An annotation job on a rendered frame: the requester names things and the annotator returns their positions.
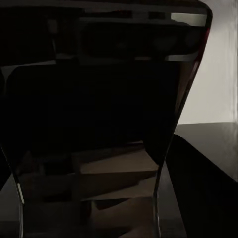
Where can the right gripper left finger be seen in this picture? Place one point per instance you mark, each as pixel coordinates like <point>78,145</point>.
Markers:
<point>5,170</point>

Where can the bottle of coffee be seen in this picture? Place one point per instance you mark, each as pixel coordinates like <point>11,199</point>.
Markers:
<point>91,92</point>

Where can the shelf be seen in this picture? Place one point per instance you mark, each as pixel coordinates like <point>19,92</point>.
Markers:
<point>216,141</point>

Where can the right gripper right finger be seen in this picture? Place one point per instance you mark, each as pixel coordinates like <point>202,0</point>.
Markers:
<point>207,197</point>

